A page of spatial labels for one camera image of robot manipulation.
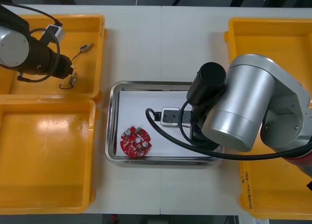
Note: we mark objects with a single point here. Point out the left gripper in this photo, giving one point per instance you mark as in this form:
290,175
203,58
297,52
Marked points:
59,65

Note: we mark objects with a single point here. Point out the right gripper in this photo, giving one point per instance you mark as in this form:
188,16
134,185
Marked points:
196,136

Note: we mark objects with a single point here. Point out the metal solenoid pale label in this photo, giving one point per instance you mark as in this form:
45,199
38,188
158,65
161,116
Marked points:
72,80

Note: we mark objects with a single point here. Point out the metal solenoid blue label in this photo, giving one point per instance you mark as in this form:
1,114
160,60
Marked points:
86,48

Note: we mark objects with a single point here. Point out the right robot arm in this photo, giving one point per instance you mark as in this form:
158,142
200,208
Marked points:
243,99

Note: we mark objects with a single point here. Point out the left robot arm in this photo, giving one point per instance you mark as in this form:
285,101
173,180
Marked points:
12,46

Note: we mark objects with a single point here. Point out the yellow-orange plastic bin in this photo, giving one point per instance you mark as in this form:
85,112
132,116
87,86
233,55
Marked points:
80,28
48,148
268,38

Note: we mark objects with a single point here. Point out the round red circuit board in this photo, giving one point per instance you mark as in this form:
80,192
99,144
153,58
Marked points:
132,146

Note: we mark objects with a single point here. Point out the white sheet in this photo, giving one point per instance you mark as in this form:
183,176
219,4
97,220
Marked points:
136,107

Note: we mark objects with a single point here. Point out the steel tray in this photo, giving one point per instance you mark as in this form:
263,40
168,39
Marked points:
112,126

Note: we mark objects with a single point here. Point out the yellow-orange bin with handwriting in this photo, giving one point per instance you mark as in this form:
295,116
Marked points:
268,185

